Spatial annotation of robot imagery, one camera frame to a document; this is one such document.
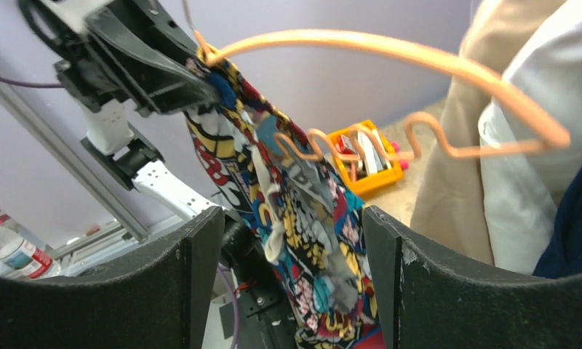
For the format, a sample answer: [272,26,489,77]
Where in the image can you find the beige hanging shorts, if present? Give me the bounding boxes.
[410,0,563,265]

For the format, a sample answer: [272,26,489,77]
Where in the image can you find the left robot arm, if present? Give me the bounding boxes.
[17,1,220,220]

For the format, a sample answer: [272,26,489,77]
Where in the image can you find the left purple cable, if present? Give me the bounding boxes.
[0,67,65,91]

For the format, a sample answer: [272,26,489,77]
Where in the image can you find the navy hanging shorts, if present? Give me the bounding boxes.
[533,167,582,279]

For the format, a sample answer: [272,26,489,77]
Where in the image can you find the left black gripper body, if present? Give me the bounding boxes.
[17,1,200,117]

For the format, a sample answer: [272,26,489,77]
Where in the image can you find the clear plastic water bottle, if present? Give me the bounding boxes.
[0,225,61,280]

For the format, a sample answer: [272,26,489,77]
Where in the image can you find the white hanging shorts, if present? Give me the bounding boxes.
[478,1,582,276]

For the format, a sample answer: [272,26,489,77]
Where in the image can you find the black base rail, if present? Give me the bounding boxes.
[220,219,298,349]

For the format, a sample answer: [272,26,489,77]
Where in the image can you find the wooden hanger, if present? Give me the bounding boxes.
[195,29,570,160]

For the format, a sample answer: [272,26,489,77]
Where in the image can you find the colourful comic print shorts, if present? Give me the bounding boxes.
[183,51,384,348]

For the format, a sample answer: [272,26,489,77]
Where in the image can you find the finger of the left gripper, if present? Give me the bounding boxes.
[84,7,220,108]

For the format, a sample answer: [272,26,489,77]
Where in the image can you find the yellow plastic bin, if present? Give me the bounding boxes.
[327,119,408,200]

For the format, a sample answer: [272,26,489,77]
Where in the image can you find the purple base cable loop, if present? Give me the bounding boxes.
[216,262,242,349]

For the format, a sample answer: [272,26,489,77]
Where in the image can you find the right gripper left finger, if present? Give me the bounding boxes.
[0,206,225,348]

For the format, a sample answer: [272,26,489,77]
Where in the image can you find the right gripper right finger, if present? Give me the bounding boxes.
[362,206,582,348]

